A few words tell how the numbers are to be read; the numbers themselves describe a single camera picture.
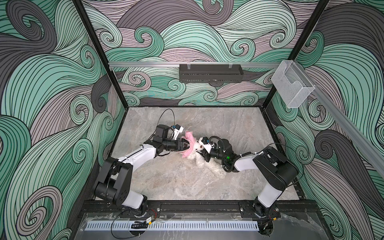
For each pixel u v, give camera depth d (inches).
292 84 30.7
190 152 31.6
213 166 32.9
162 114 45.8
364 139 21.3
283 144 40.4
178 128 31.3
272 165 19.0
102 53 34.5
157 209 28.7
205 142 29.4
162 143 27.5
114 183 16.9
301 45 33.4
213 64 37.0
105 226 27.5
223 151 27.1
